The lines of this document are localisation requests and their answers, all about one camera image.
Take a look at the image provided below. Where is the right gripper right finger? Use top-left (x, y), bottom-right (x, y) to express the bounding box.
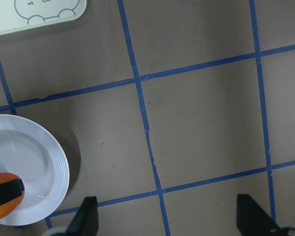
top-left (236, 194), bottom-right (282, 236)

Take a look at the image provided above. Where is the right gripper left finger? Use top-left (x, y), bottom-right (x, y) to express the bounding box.
top-left (66, 196), bottom-right (99, 236)

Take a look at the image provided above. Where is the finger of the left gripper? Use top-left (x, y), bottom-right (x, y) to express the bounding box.
top-left (0, 179), bottom-right (25, 206)

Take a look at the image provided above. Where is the orange fruit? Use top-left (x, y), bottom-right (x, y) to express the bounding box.
top-left (0, 172), bottom-right (25, 219)

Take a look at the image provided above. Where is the cream bear tray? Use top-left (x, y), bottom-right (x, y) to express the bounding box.
top-left (0, 0), bottom-right (87, 36)

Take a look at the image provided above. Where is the white round plate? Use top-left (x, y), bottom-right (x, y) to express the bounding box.
top-left (0, 114), bottom-right (70, 226)

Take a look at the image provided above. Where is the brown paper table cover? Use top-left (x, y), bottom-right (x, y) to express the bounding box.
top-left (0, 0), bottom-right (295, 236)

